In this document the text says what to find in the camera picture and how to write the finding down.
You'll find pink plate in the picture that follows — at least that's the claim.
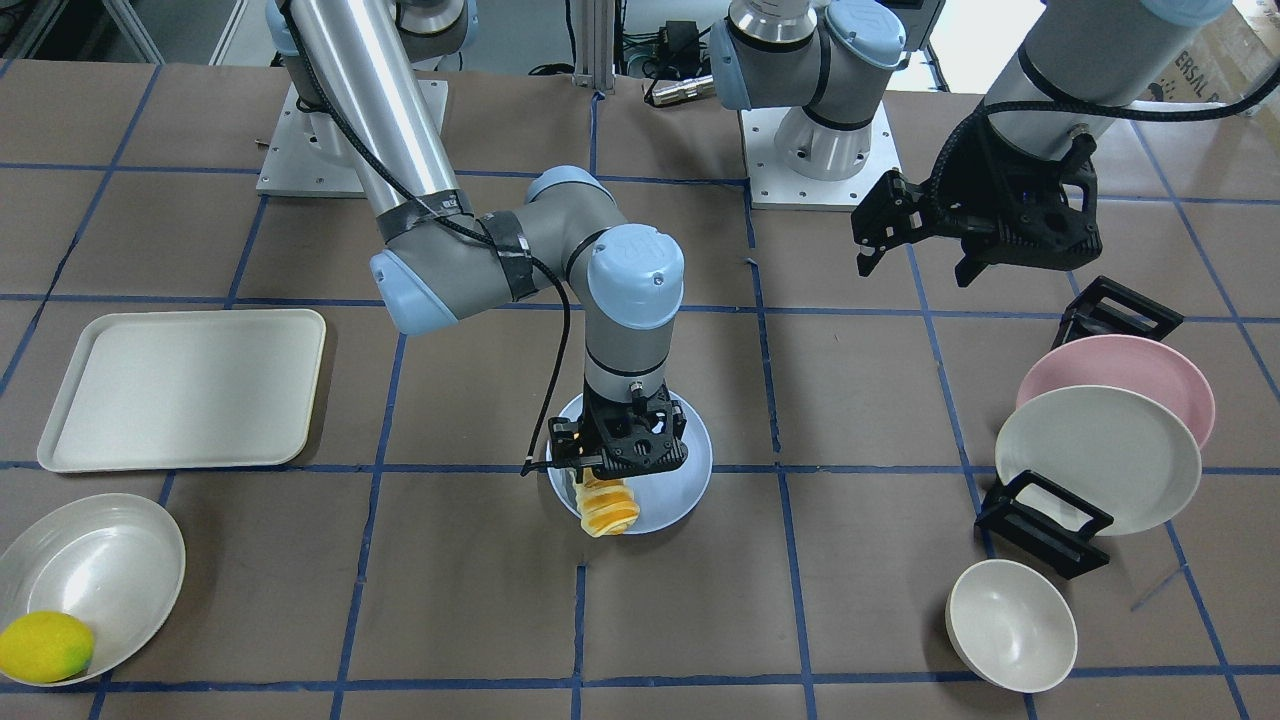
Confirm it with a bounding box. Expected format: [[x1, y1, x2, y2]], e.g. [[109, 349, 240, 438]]
[[1015, 334, 1216, 448]]

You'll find black dish rack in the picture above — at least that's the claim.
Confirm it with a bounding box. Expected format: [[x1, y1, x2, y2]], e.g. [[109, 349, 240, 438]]
[[975, 275, 1185, 579]]

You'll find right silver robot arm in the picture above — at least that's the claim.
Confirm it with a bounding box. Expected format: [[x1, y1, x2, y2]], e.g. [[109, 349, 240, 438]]
[[266, 1, 691, 480]]

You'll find cream bowl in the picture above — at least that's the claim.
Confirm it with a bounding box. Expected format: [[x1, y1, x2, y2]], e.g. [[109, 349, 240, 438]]
[[943, 559, 1078, 693]]

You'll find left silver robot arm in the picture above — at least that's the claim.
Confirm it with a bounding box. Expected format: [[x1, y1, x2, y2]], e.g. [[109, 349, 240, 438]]
[[708, 1, 1229, 287]]

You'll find yellow sliced bread loaf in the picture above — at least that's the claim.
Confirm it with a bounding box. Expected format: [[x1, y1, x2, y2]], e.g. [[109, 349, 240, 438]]
[[575, 479, 640, 538]]

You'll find yellow lemon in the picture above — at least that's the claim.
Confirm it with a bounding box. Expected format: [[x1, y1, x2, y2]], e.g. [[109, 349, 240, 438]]
[[1, 611, 96, 684]]

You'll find cream round plate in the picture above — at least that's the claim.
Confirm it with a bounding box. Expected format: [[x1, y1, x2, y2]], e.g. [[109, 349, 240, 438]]
[[1, 493, 186, 688]]

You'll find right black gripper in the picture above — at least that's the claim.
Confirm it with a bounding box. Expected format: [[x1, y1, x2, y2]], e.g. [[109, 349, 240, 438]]
[[548, 389, 689, 493]]

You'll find aluminium frame post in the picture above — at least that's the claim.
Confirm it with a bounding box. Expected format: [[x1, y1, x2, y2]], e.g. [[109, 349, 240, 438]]
[[570, 1, 621, 96]]

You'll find cream rectangular tray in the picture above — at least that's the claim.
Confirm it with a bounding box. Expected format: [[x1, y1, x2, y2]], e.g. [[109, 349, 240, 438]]
[[36, 309, 326, 473]]

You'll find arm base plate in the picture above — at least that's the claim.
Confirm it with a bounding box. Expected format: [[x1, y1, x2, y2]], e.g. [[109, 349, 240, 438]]
[[256, 78, 449, 199], [739, 105, 901, 211]]

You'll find blue plate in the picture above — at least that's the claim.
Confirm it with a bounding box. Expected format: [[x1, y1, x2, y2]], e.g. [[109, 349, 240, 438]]
[[547, 389, 714, 536]]

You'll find cream plate in rack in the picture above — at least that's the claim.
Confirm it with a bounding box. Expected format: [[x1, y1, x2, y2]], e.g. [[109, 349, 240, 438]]
[[995, 386, 1202, 536]]

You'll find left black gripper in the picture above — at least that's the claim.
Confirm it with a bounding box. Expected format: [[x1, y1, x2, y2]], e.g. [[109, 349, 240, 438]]
[[851, 120, 1102, 288]]

